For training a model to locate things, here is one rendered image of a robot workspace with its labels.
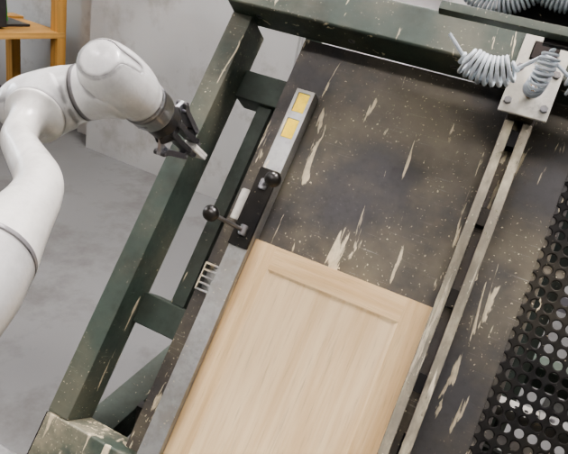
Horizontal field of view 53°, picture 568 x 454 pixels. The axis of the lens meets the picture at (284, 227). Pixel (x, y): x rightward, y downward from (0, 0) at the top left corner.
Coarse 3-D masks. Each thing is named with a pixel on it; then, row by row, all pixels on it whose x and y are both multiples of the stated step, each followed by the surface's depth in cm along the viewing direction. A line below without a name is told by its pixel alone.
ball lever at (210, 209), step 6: (210, 204) 126; (204, 210) 126; (210, 210) 125; (216, 210) 126; (204, 216) 126; (210, 216) 125; (216, 216) 126; (228, 222) 130; (240, 228) 132; (246, 228) 133; (240, 234) 133
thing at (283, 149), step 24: (312, 96) 139; (288, 144) 137; (288, 168) 140; (264, 216) 136; (240, 264) 133; (216, 288) 133; (216, 312) 132; (192, 336) 132; (192, 360) 130; (168, 384) 130; (192, 384) 131; (168, 408) 129; (168, 432) 128
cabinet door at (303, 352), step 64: (256, 256) 135; (256, 320) 131; (320, 320) 128; (384, 320) 124; (256, 384) 128; (320, 384) 124; (384, 384) 121; (192, 448) 128; (256, 448) 125; (320, 448) 121
